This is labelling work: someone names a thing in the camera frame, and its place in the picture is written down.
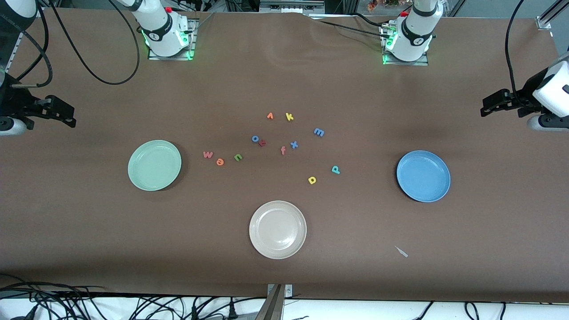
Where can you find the blue foam letter m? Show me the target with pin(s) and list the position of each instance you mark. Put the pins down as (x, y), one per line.
(318, 132)

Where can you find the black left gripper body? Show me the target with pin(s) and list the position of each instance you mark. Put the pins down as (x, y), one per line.
(525, 100)

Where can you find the short aluminium profile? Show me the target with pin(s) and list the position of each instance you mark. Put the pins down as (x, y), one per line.
(549, 15)

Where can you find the light green plate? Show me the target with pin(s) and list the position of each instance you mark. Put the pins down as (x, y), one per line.
(154, 165)

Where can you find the long aluminium rail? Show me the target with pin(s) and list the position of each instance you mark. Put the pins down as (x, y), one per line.
(15, 44)

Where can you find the teal foam letter p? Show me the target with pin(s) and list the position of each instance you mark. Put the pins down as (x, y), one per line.
(334, 170)

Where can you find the aluminium profile beam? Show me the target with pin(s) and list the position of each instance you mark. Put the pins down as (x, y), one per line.
(272, 306)

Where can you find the orange dried flowers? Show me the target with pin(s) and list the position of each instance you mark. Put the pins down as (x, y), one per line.
(382, 4)

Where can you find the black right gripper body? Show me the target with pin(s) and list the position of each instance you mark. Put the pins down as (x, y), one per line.
(13, 103)

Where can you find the brown table cover sheet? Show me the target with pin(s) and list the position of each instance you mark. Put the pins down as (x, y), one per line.
(284, 66)

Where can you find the small grey paper scrap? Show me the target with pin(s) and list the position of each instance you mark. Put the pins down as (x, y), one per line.
(401, 251)

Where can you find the beige plate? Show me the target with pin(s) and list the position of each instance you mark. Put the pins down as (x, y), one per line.
(278, 230)

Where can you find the grey metal box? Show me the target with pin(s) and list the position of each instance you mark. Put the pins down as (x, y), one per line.
(291, 5)

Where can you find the blue plate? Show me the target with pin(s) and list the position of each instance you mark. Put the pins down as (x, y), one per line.
(423, 176)

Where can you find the small metal bracket plate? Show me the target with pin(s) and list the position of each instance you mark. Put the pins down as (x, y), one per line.
(289, 291)

